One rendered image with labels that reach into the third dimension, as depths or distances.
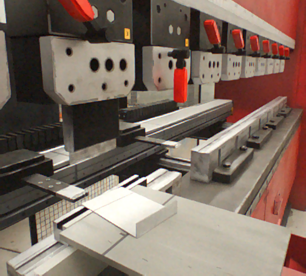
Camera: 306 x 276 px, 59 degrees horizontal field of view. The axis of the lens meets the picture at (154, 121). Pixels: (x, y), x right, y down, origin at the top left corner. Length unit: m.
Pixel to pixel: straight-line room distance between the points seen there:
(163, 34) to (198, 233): 0.33
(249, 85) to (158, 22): 2.07
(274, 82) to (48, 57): 2.26
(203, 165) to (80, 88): 0.56
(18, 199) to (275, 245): 0.51
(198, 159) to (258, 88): 1.74
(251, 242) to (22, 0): 0.40
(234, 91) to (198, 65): 1.92
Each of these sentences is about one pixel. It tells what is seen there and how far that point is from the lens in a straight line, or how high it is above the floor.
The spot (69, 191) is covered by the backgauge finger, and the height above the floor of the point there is 1.00.
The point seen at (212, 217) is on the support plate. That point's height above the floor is 1.00.
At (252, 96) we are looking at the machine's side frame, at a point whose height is 0.95.
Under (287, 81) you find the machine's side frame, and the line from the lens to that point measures 2.47.
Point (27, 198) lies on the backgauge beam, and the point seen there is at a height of 0.93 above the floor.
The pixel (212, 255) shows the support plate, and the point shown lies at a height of 1.00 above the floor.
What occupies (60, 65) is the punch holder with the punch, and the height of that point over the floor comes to 1.22.
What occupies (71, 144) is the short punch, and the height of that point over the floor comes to 1.11.
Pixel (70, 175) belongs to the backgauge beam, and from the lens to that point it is 0.75.
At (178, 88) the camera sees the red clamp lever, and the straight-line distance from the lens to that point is 0.50.
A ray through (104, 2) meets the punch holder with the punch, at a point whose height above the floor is 1.30.
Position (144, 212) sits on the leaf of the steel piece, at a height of 1.00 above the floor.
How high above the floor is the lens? 1.22
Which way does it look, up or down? 12 degrees down
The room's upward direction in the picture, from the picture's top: straight up
